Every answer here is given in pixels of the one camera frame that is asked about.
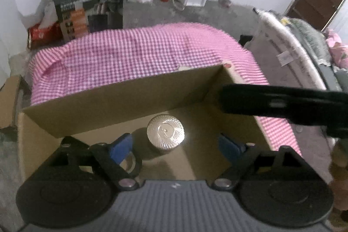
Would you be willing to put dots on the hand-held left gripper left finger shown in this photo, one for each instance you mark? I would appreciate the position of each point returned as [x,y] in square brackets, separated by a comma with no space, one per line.
[121,147]

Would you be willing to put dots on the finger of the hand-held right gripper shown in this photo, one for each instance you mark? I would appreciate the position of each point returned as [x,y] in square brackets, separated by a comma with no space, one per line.
[258,101]

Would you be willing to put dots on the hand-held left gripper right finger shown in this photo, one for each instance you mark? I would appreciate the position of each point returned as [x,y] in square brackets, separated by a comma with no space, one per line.
[228,147]

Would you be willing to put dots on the brown cardboard box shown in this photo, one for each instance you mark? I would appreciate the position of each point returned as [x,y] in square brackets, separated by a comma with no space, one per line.
[108,104]

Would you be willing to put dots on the person's right hand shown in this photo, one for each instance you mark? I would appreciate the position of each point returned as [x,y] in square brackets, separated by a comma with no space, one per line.
[341,166]

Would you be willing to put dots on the grey upholstered sofa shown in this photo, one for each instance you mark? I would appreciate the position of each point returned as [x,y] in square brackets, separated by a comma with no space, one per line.
[274,71]

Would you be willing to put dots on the small black object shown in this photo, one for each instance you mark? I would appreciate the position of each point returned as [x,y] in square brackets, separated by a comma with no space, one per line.
[246,41]

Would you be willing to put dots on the pink cloth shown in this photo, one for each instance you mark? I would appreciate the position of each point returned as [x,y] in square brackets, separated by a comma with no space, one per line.
[338,50]

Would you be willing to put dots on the grey green cloth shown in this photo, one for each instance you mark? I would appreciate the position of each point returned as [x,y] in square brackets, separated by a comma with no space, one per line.
[310,33]

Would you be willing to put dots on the pink checkered tablecloth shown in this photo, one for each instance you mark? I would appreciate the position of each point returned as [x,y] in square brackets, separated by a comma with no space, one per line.
[136,52]

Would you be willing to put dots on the flat cardboard piece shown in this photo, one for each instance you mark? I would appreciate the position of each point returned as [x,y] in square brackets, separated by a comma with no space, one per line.
[9,101]

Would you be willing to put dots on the red bag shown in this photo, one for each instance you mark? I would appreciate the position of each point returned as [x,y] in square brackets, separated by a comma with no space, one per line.
[40,33]

